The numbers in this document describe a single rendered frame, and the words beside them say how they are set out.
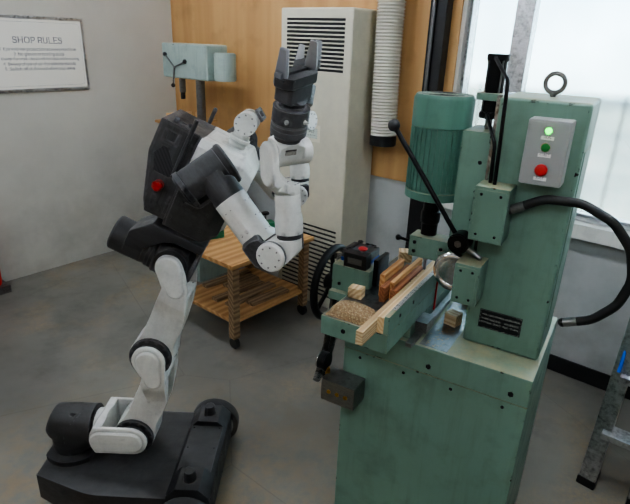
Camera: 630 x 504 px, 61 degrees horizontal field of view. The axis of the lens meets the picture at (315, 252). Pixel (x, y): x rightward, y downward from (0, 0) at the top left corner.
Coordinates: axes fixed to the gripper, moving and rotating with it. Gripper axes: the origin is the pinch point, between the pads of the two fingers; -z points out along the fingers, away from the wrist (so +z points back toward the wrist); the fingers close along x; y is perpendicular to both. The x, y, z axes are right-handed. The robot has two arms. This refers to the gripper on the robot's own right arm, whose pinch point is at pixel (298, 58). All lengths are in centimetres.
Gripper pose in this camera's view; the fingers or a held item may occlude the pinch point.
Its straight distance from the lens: 124.8
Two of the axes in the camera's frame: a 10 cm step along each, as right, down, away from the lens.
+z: -1.6, 7.8, 6.0
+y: 7.9, 4.6, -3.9
